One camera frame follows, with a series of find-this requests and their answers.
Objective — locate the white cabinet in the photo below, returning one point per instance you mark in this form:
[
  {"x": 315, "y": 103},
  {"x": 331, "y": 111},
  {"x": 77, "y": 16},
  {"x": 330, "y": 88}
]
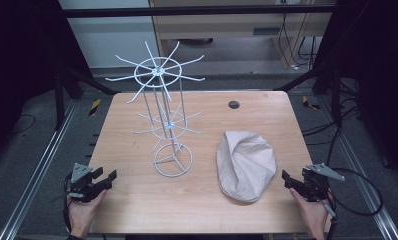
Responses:
[{"x": 113, "y": 40}]

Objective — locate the dark curtain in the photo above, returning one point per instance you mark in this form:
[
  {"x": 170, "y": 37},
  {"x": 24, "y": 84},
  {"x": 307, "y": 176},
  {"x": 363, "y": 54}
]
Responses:
[
  {"x": 380, "y": 66},
  {"x": 17, "y": 60}
]

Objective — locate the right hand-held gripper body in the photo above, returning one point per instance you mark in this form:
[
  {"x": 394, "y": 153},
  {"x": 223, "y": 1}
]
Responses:
[{"x": 315, "y": 186}]

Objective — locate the aluminium floor rail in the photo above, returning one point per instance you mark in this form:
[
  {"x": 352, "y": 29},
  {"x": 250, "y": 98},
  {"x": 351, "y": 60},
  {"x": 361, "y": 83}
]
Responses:
[
  {"x": 360, "y": 180},
  {"x": 37, "y": 170}
]

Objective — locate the light wooden desk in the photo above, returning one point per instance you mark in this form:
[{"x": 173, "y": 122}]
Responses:
[{"x": 220, "y": 28}]

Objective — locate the person's right hand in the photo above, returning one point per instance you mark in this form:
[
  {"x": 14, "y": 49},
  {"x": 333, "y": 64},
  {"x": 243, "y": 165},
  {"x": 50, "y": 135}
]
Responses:
[{"x": 313, "y": 216}]

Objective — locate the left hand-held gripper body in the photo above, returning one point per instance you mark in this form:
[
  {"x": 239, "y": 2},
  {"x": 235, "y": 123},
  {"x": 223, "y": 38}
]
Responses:
[{"x": 82, "y": 186}]

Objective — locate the yellow black floor tape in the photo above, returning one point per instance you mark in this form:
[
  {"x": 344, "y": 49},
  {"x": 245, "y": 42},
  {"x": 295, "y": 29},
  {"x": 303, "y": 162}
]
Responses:
[
  {"x": 94, "y": 107},
  {"x": 308, "y": 102}
]

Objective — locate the person's left hand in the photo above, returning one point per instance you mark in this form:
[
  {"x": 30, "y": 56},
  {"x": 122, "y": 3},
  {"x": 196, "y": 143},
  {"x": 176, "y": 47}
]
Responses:
[{"x": 82, "y": 215}]

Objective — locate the black horizontal frame bar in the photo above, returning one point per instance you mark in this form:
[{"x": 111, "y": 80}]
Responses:
[{"x": 187, "y": 11}]

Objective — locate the beige flat cap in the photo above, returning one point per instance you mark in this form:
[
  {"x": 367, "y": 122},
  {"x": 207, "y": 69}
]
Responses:
[{"x": 245, "y": 166}]

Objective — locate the black table grommet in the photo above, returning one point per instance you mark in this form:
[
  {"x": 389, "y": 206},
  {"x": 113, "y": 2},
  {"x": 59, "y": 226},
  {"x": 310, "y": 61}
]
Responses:
[{"x": 233, "y": 104}]

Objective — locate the black metal stand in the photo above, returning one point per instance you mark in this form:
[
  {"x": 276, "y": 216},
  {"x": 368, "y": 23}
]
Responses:
[
  {"x": 336, "y": 100},
  {"x": 58, "y": 103}
]

